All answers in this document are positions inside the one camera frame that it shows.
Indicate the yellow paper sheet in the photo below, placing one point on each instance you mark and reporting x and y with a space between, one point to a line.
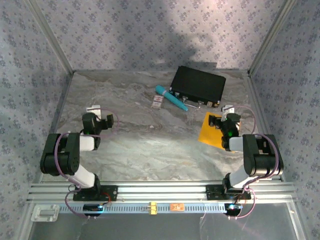
207 132

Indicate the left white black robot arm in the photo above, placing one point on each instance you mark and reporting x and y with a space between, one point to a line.
87 143

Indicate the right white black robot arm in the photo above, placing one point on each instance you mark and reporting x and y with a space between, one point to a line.
236 144

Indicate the black hard case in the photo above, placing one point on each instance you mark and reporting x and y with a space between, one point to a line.
197 83

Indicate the teal pen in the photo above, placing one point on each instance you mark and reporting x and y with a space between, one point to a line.
172 98

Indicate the small red white card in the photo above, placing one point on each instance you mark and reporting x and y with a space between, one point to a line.
157 101

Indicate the black electronics module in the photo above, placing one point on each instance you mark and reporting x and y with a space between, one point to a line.
233 209
91 208

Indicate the orange label tag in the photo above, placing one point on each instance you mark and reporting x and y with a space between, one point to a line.
177 207

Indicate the yellow connector block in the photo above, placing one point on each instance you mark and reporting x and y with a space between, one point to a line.
152 208

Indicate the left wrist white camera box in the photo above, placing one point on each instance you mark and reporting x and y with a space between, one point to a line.
93 109

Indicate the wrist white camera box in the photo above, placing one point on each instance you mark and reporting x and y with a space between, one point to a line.
228 109
93 109

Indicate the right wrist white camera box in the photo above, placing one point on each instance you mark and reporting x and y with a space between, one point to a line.
228 109

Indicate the aluminium side rail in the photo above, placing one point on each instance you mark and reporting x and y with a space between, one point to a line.
263 120
57 125

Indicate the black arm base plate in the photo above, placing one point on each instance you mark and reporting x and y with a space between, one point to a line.
212 192
110 192

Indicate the aluminium frame post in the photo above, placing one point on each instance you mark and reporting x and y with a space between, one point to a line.
271 37
51 37

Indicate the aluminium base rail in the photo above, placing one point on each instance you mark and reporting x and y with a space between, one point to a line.
162 191

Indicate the silver metal bracket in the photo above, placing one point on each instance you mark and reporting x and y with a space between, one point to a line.
45 213

